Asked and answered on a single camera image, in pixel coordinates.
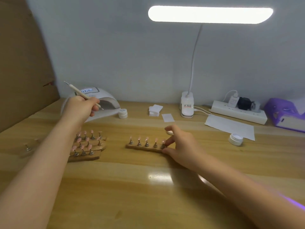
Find brown cardboard box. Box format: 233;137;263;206
0;0;60;134

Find white paper sheet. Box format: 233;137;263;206
204;114;255;141

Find person's left hand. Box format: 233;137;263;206
61;95;102;125

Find white desk lamp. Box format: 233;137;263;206
148;5;274;118

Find white nail lamp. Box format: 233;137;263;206
60;87;121;117

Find white charger plug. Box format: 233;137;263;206
228;95;240;108

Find stack of white cotton pads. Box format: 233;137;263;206
148;104;164;117

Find person's right forearm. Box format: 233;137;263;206
196;156;305;229

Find grey dotting pen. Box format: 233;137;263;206
64;81;105;111

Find white power strip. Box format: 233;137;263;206
211;100;268;125

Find person's left forearm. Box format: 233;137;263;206
0;116;91;229

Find wooden stands with pink nails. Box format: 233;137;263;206
67;130;106;163

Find black plug adapter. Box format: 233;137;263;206
237;97;252;111

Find person's right hand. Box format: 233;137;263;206
161;124;208;171

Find white tissue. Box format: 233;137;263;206
291;95;305;115

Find purple tissue box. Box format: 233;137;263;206
264;98;305;133

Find white gel jar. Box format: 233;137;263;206
229;133;244;146

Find wooden nail holder strip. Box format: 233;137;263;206
125;136;167;153

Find small white paper square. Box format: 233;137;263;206
161;113;175;123

